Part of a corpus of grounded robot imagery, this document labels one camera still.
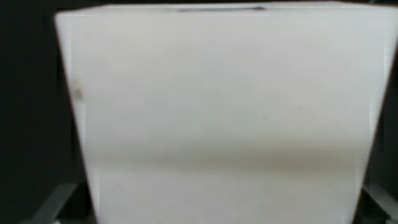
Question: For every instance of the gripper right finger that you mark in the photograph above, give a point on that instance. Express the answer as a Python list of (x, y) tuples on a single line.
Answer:
[(376, 208)]

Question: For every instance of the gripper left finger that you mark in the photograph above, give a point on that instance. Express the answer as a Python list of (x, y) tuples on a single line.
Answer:
[(65, 208)]

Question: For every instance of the white cabinet block with hole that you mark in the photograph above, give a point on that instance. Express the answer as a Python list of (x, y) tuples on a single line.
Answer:
[(225, 97)]

